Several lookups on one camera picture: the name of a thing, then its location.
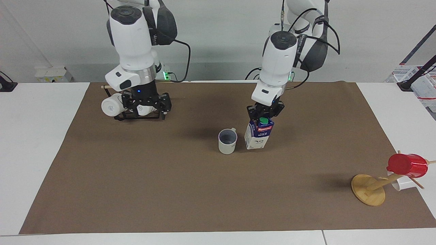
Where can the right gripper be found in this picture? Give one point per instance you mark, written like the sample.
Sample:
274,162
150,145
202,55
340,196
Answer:
144,91

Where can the wooden mug tree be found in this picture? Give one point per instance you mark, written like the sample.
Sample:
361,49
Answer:
368,190

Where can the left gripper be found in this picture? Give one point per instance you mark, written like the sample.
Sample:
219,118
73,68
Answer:
269,103

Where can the white cup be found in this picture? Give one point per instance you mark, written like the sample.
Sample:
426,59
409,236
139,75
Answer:
403,183
111,105

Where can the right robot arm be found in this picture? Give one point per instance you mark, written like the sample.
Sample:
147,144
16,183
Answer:
131,37

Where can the white power strip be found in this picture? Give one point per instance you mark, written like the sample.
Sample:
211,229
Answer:
166,74

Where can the white plastic basket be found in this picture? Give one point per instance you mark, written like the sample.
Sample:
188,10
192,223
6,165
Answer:
424,86

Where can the white wall box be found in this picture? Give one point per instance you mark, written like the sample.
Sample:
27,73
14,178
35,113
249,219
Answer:
52,75

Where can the wooden stick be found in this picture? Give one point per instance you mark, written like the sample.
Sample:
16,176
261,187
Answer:
106,87

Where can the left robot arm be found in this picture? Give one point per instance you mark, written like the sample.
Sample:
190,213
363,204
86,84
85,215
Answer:
279,54

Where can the grey cup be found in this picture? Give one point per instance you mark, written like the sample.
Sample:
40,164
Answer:
227,143

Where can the red cup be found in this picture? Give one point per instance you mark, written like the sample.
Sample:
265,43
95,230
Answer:
408,165

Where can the black stand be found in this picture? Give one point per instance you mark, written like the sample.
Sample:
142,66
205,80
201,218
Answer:
417,68
6,83

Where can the blue and white milk carton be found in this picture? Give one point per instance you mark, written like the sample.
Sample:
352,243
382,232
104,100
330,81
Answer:
258,136

